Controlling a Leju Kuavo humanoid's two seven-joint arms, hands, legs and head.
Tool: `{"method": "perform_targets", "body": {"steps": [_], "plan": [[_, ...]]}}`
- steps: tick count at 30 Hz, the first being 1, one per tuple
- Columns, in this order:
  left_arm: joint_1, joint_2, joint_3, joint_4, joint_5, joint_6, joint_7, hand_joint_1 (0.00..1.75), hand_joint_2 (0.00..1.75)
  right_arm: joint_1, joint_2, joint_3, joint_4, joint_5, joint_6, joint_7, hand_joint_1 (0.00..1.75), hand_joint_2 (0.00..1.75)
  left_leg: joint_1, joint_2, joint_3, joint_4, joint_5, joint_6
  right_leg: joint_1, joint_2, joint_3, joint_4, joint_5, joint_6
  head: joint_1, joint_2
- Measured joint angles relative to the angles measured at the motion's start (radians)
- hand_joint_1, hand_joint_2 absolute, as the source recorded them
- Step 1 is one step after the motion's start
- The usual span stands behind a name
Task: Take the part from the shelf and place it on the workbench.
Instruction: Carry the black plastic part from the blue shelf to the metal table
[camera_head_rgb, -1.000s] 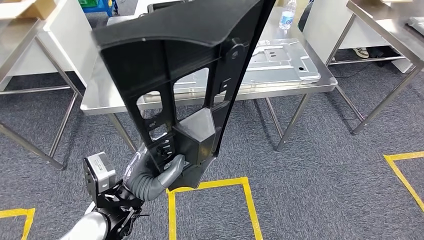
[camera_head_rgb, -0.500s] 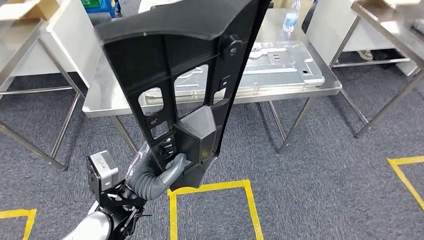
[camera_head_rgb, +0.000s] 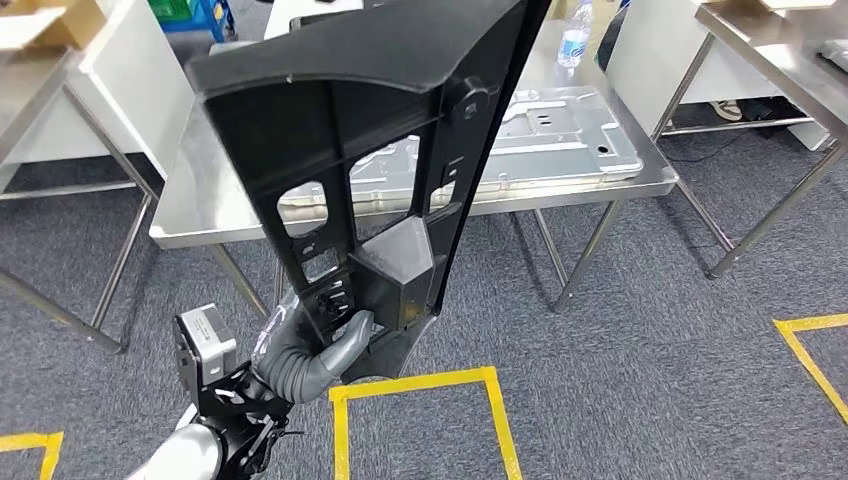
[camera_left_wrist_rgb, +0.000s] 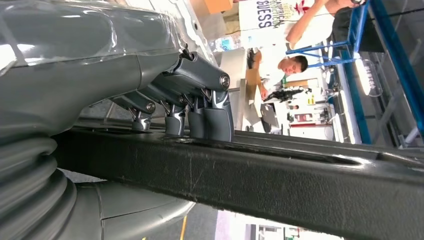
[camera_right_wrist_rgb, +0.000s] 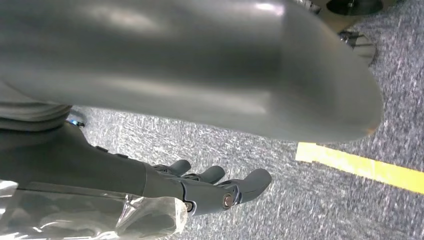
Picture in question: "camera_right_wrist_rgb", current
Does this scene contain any yellow floor tape square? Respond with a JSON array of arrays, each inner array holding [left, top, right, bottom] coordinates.
[[295, 142, 424, 195]]

